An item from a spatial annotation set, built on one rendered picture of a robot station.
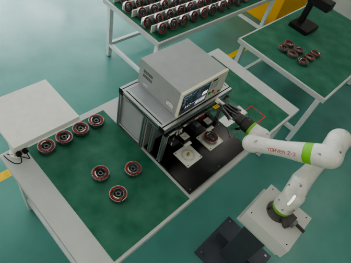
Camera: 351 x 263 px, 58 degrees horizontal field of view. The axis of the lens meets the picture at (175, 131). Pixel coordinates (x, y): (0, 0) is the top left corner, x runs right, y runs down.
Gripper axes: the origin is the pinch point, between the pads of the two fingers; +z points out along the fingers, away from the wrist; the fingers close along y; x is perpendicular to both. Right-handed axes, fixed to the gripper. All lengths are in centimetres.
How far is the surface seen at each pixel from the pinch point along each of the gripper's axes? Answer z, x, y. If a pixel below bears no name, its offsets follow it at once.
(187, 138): 2.6, -25.8, -19.9
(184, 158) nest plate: -3.2, -39.7, -24.6
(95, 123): 57, -39, -56
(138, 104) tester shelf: 33, -6, -41
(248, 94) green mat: 11, -43, 75
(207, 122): 3.6, -25.9, 2.2
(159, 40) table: 111, -43, 56
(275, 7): 126, -86, 327
